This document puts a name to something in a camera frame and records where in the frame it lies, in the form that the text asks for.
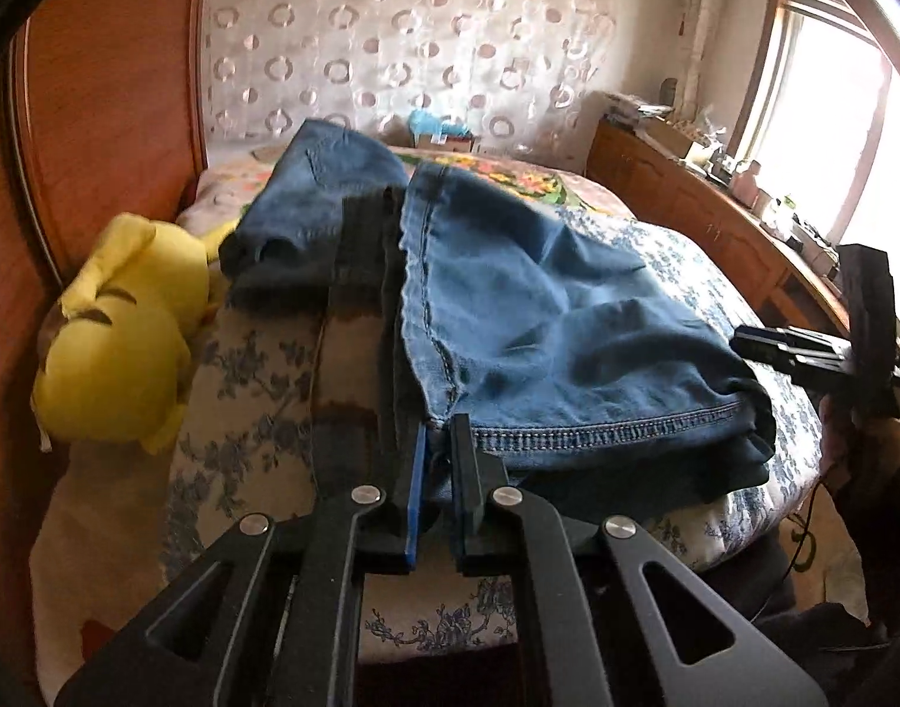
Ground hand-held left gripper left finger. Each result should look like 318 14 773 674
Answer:
55 419 432 707

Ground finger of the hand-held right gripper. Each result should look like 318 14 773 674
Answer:
731 324 797 375

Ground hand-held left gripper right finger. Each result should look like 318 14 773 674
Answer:
448 412 830 707

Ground blue denim pants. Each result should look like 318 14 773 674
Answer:
217 118 779 513

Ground person's right hand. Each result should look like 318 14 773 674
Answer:
818 390 900 480

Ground wooden cabinet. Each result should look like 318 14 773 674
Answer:
586 118 856 332

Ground floral bed mattress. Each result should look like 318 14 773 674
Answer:
33 184 826 679

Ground clutter of small items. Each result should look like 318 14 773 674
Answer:
604 77 841 266

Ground window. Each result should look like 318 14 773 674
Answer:
730 0 900 266

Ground dark cloth strip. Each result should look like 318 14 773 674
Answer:
309 187 410 473

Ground yellow plush toy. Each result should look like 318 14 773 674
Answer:
29 212 233 458

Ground cardboard box with teal top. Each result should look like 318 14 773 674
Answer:
409 109 480 154

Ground circle-patterned sheer curtain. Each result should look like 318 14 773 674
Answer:
199 0 687 170

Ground wooden headboard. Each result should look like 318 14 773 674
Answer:
0 0 215 296

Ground black cable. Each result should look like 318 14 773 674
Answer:
784 471 834 576

